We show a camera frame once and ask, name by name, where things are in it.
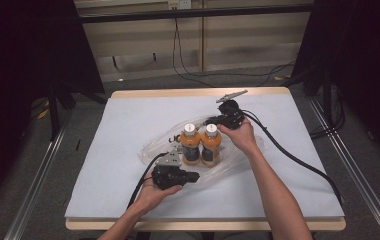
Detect left hand-held gripper cable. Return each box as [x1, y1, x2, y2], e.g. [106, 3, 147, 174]
[126, 152, 169, 210]

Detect person's right hand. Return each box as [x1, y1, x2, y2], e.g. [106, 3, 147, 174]
[217, 117, 260, 157]

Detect wooden table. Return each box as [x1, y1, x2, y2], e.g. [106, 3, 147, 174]
[65, 86, 347, 232]

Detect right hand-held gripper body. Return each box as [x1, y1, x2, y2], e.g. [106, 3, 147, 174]
[215, 88, 249, 131]

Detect white wall socket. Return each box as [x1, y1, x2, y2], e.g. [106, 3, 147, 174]
[167, 0, 193, 11]

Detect hand-held gripper cable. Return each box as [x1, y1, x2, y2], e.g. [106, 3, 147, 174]
[126, 152, 169, 210]
[242, 109, 343, 205]

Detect clear plastic bag yellow smiley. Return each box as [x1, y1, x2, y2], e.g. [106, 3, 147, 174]
[137, 114, 266, 185]

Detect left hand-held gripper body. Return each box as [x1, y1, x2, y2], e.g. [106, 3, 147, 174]
[151, 148, 183, 191]

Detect dark curtain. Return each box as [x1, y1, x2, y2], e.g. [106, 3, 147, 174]
[290, 0, 380, 168]
[0, 0, 106, 214]

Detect right hand-held gripper cable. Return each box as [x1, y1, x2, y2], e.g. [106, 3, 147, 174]
[242, 109, 343, 205]

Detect white table cover sheet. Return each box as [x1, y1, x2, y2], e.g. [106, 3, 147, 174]
[65, 93, 346, 220]

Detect black horizontal rail bar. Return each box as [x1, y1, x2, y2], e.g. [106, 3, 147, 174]
[77, 4, 315, 24]

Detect person's left hand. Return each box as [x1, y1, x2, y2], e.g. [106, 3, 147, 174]
[133, 168, 184, 216]

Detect black wall cable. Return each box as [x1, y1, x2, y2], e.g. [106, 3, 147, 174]
[172, 9, 212, 88]

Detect metal floor rail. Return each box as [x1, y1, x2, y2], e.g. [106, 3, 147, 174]
[3, 109, 76, 240]
[307, 95, 380, 240]

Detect orange juice bottle white cap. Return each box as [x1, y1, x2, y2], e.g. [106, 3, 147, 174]
[179, 122, 202, 166]
[200, 123, 223, 168]

